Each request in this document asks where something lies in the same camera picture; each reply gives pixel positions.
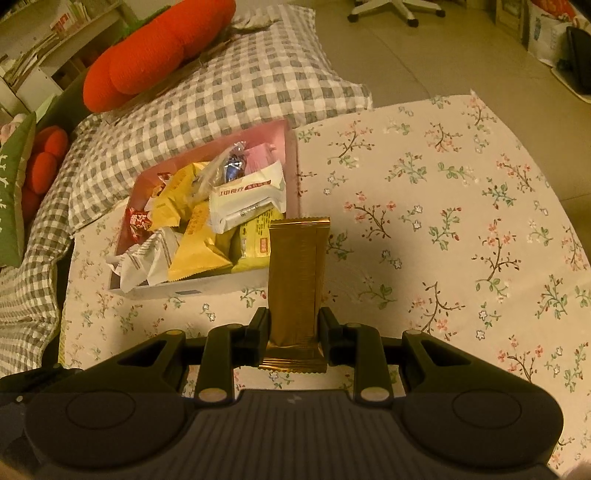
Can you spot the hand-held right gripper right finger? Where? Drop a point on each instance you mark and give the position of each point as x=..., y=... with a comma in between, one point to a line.
x=327, y=328

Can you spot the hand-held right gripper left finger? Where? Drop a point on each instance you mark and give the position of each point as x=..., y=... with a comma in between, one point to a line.
x=262, y=328

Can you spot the gold snack packet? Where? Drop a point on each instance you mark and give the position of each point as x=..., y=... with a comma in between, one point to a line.
x=295, y=277

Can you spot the pink box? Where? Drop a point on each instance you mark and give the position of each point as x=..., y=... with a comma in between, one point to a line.
x=198, y=284

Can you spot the red snack packet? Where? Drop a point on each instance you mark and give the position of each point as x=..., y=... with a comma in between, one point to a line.
x=140, y=222

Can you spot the yellow snack packet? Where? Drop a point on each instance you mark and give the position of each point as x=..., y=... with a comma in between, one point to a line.
x=251, y=244
x=196, y=249
x=178, y=198

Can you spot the white labelled snack packet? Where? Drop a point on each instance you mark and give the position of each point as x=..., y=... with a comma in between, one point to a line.
x=244, y=203

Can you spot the white striped snack packet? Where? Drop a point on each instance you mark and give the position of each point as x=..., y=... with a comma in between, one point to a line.
x=147, y=258

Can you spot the clear wrapped blue candy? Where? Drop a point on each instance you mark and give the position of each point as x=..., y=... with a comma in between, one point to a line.
x=231, y=168

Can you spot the pink snack packet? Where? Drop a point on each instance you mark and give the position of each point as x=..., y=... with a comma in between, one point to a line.
x=261, y=159

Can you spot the floral cloth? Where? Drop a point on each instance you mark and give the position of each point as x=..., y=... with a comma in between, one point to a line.
x=461, y=207

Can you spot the grey checkered pillow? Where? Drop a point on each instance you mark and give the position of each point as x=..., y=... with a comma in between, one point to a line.
x=207, y=106

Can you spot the small orange carrot plush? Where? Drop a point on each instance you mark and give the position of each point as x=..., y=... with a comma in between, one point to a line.
x=44, y=157

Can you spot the green snowflake cushion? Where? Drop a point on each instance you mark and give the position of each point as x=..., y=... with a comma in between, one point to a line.
x=11, y=198

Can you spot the large orange carrot plush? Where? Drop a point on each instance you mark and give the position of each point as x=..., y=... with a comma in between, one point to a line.
x=152, y=60

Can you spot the green sofa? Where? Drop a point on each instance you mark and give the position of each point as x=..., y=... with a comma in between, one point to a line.
x=62, y=106

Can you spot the beige patterned cloth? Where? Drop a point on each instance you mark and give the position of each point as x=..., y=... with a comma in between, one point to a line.
x=249, y=21

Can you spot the pink plush toy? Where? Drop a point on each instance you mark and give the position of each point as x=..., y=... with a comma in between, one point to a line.
x=10, y=127

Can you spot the white office chair base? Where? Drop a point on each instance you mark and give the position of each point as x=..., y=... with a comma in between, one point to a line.
x=397, y=7

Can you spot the white bookshelf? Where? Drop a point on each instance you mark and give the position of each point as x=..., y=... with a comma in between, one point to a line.
x=27, y=87

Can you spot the black bag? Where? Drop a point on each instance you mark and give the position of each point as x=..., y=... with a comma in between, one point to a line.
x=579, y=60

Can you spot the white bag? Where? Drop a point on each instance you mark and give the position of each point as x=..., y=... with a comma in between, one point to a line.
x=547, y=32

